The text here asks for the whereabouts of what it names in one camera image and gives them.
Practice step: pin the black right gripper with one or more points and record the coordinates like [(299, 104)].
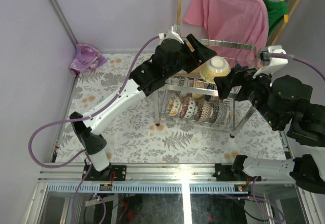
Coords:
[(242, 77)]

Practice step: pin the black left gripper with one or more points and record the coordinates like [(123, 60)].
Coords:
[(189, 54)]

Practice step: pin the yellow dotted white bowl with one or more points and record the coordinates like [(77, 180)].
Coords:
[(214, 67)]

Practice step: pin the steel two-tier dish rack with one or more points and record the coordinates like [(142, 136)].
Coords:
[(172, 86)]

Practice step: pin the tan yellow bowl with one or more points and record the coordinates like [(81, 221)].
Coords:
[(198, 84)]

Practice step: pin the black white patterned bowl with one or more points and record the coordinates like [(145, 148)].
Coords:
[(220, 113)]

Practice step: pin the green circle patterned bowl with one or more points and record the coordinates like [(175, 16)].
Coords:
[(185, 81)]

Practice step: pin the brown lattice patterned bowl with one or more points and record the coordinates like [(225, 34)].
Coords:
[(204, 110)]

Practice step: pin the red patterned bowl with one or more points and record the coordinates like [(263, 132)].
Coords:
[(189, 108)]

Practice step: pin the yellow rimmed floral bowl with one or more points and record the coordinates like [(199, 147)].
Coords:
[(174, 105)]

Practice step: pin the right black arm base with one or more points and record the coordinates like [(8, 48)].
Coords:
[(231, 173)]

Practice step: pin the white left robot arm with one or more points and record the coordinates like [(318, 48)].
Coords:
[(89, 126)]

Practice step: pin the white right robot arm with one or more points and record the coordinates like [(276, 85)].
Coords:
[(281, 102)]

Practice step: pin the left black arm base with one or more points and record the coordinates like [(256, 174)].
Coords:
[(111, 173)]

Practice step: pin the pink t-shirt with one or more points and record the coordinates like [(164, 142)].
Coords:
[(239, 21)]

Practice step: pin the green t-shirt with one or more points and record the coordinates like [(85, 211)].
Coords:
[(277, 12)]

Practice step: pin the purple crumpled cloth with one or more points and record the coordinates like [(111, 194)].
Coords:
[(87, 59)]

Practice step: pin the wooden clothes stand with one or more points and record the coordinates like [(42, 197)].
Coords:
[(179, 5)]

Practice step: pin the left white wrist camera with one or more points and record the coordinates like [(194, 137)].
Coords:
[(172, 33)]

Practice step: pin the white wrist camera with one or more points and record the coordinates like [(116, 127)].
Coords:
[(270, 64), (172, 33)]

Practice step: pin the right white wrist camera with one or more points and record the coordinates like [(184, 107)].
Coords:
[(270, 64)]

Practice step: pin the aluminium rail frame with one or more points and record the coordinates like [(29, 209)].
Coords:
[(168, 154)]

